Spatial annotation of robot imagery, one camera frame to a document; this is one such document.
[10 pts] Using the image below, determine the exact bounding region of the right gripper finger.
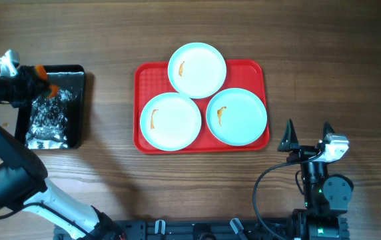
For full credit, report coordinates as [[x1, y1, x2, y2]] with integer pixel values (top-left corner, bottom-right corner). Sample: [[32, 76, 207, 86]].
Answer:
[[323, 122, 335, 139], [277, 119, 299, 152]]

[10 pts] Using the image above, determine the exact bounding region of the orange green scrub sponge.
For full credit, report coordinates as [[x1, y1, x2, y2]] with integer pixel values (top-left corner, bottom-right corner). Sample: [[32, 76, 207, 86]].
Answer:
[[34, 65, 59, 99]]

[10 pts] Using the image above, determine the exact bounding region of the light blue plate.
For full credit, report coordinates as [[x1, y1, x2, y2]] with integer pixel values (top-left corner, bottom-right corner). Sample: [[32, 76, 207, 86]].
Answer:
[[205, 88, 268, 147], [167, 43, 226, 99], [139, 92, 202, 151]]

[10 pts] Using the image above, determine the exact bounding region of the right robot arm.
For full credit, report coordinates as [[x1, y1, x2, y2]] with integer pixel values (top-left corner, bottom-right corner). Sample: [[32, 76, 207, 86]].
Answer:
[[278, 120, 354, 240]]

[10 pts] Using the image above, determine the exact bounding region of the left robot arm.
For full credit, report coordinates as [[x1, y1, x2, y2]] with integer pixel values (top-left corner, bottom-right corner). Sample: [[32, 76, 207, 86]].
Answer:
[[0, 57, 126, 239]]

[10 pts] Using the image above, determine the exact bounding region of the black rectangular water tray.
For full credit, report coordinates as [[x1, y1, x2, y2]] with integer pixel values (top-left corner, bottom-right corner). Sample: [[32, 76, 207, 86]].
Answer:
[[15, 65, 86, 149]]

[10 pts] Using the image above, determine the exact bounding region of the red plastic tray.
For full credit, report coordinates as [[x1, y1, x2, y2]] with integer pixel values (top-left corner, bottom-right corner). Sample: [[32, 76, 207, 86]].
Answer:
[[133, 59, 270, 155]]

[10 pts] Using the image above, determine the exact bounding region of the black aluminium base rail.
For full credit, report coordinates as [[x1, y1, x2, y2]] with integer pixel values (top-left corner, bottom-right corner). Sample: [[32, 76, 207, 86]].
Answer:
[[53, 217, 350, 240]]

